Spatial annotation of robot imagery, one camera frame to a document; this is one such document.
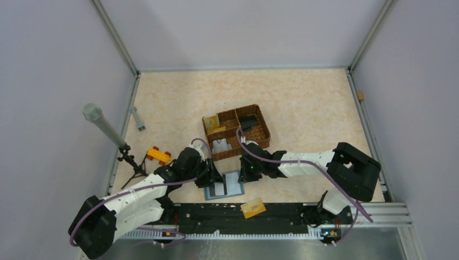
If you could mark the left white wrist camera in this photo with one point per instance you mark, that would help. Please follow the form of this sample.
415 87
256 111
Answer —
202 149

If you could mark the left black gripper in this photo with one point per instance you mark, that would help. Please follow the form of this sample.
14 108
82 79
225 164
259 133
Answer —
210 176

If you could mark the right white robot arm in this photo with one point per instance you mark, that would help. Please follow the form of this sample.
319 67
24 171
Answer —
353 174

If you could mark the yellow red toy car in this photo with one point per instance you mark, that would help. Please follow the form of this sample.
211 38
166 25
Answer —
154 153

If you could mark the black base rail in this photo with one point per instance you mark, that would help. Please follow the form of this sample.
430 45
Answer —
228 219

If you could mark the blue leather card holder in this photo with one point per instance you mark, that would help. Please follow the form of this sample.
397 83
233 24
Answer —
229 188

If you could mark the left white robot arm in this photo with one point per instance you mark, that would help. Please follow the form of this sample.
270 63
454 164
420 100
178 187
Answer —
101 221

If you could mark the white blue card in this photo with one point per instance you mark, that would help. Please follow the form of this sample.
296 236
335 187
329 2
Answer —
220 189

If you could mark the small tan cork piece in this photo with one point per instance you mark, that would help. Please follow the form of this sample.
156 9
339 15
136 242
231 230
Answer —
360 96

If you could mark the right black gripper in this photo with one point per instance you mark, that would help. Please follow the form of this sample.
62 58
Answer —
245 176

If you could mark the gold credit card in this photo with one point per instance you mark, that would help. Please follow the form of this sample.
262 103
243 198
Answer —
252 208

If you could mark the black tube clamp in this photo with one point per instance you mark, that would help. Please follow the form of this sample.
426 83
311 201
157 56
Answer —
139 169

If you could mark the black VIP card stack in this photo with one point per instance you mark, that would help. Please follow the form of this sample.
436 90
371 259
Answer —
247 122

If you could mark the grey metal tube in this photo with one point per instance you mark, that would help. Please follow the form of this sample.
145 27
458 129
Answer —
94 114

